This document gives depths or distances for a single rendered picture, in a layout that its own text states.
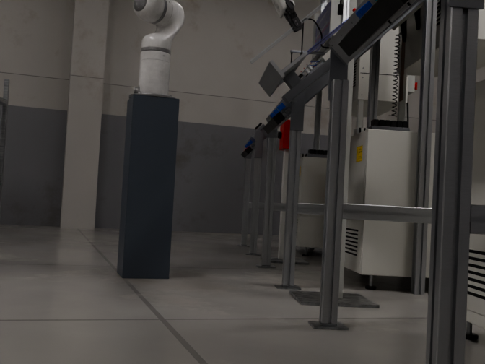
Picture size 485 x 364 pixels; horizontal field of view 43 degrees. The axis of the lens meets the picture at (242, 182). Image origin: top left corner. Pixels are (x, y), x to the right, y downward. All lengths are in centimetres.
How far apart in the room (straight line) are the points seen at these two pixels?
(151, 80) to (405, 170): 105
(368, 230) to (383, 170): 24
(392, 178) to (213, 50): 424
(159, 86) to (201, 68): 392
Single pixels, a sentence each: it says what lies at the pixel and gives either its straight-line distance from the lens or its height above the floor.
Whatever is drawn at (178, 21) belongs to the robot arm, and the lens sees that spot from 257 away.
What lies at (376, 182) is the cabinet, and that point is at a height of 42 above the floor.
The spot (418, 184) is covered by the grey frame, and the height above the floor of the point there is 41.
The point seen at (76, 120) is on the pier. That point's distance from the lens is 583.
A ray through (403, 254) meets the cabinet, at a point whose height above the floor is 14.
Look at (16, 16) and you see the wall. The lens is 626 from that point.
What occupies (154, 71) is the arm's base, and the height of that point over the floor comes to 80.
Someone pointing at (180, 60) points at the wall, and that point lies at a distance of 632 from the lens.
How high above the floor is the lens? 30
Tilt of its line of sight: 2 degrees up
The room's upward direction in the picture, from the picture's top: 3 degrees clockwise
